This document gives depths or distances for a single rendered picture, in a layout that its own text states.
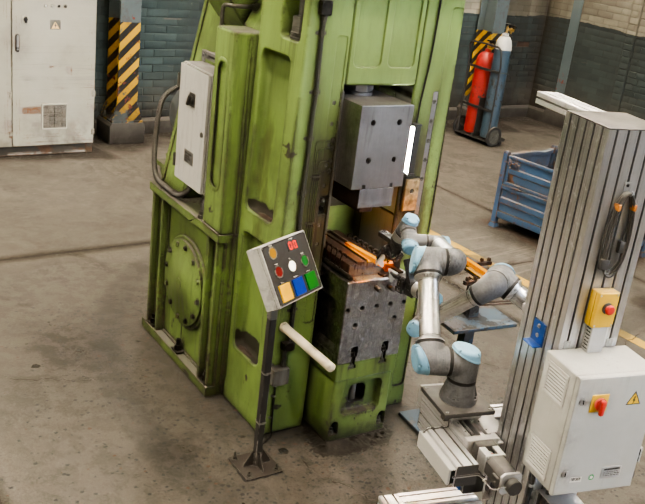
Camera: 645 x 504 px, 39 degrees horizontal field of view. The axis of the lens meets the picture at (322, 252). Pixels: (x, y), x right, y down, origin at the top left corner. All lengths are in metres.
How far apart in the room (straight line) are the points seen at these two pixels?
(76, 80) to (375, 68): 5.26
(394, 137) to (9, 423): 2.37
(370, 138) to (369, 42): 0.44
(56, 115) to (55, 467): 5.21
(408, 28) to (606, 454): 2.14
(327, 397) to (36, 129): 5.25
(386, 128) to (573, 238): 1.35
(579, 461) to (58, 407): 2.75
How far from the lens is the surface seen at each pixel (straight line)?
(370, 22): 4.26
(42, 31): 8.99
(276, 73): 4.41
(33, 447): 4.68
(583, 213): 3.19
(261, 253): 3.88
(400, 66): 4.41
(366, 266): 4.46
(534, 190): 8.22
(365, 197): 4.31
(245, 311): 4.83
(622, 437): 3.41
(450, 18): 4.53
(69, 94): 9.19
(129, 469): 4.51
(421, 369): 3.55
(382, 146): 4.27
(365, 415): 4.85
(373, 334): 4.60
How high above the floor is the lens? 2.59
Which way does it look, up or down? 21 degrees down
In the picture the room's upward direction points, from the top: 7 degrees clockwise
